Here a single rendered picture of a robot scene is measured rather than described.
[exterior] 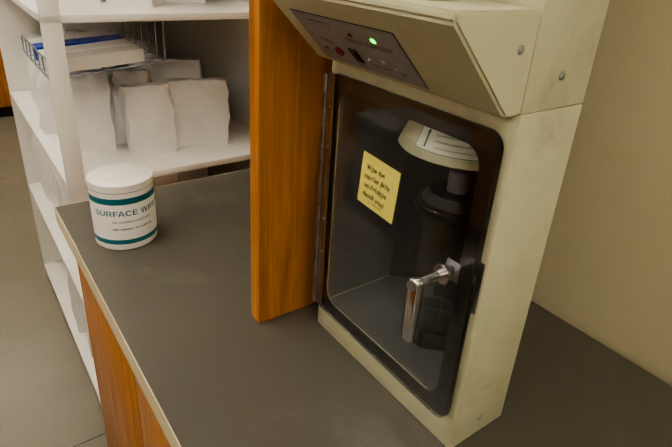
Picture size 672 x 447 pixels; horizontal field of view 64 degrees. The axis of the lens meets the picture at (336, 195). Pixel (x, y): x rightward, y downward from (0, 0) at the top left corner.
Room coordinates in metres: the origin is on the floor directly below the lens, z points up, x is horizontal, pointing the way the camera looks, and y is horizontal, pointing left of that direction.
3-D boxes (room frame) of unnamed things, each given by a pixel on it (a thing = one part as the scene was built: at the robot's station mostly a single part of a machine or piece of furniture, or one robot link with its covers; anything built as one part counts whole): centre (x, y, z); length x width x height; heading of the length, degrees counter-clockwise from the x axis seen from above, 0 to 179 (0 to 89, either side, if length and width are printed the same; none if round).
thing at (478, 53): (0.61, -0.03, 1.46); 0.32 x 0.11 x 0.10; 37
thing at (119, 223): (1.02, 0.46, 1.02); 0.13 x 0.13 x 0.15
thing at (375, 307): (0.64, -0.07, 1.19); 0.30 x 0.01 x 0.40; 37
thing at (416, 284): (0.53, -0.11, 1.17); 0.05 x 0.03 x 0.10; 127
